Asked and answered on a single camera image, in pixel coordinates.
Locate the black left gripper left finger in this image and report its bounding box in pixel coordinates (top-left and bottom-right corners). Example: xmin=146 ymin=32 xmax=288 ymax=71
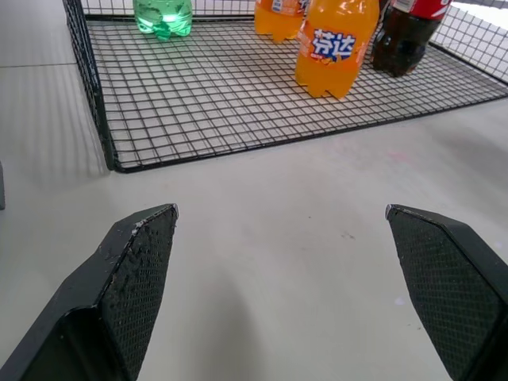
xmin=0 ymin=203 xmax=179 ymax=381

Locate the green soda bottle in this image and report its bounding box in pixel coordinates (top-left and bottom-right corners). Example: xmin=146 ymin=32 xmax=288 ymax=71
xmin=133 ymin=0 xmax=194 ymax=41

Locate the orange Fanta soda bottle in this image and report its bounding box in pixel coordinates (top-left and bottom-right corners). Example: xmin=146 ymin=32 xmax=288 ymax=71
xmin=294 ymin=0 xmax=380 ymax=100
xmin=253 ymin=0 xmax=310 ymax=44

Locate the black wire mesh basket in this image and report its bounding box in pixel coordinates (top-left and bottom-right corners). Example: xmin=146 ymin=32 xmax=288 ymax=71
xmin=62 ymin=0 xmax=508 ymax=175

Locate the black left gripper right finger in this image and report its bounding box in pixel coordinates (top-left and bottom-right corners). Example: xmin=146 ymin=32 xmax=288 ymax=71
xmin=384 ymin=204 xmax=508 ymax=381

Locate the dark cola bottle red label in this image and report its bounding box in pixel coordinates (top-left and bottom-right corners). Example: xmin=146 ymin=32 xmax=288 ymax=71
xmin=371 ymin=0 xmax=453 ymax=78

